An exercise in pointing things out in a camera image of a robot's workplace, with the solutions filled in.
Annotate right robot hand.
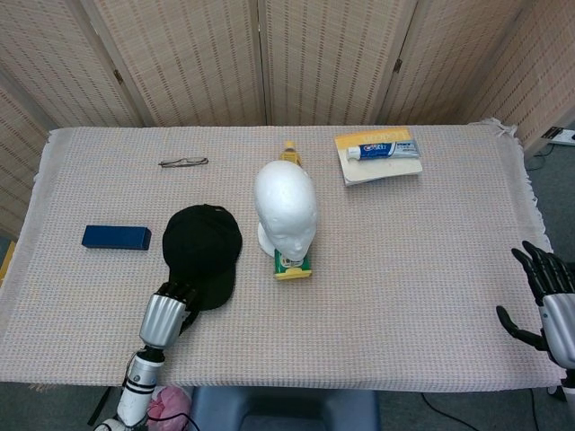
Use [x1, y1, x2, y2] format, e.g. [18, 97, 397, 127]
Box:
[495, 241, 575, 370]

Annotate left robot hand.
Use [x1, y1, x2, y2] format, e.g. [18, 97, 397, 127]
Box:
[138, 280, 202, 349]

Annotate black baseball cap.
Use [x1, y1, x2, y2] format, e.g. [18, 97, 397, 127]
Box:
[162, 203, 243, 312]

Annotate white foam mannequin head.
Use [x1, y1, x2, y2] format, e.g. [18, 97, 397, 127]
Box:
[253, 160, 319, 261]

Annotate pink plastic bag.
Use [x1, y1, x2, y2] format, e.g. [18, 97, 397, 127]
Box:
[146, 385, 193, 423]

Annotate blue rectangular case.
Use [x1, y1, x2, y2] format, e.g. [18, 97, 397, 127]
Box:
[81, 224, 152, 251]

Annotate green yellow box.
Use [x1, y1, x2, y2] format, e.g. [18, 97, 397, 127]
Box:
[273, 248, 313, 282]

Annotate blue-grey chair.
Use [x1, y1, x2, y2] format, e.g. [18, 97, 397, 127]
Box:
[188, 385, 382, 431]

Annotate thin-framed eyeglasses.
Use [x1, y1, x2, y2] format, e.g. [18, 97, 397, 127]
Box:
[158, 156, 209, 169]

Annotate white power strip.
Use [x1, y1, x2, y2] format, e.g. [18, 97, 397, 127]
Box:
[542, 127, 575, 147]

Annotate woven checked tablecloth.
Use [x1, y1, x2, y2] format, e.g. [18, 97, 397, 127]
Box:
[0, 117, 568, 394]

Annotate yellow bottle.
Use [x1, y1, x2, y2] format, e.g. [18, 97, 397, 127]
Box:
[279, 140, 303, 170]

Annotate yellow cream book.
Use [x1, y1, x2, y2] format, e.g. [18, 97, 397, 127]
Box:
[333, 127, 423, 187]

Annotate toothpaste tube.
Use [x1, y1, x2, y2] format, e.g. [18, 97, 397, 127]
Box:
[345, 139, 422, 161]

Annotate folding woven screen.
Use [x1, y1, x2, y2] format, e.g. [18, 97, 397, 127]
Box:
[0, 0, 575, 239]

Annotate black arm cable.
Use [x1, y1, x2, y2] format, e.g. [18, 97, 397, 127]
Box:
[147, 412, 201, 431]

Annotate black floor cable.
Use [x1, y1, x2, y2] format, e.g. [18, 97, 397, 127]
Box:
[420, 391, 486, 431]

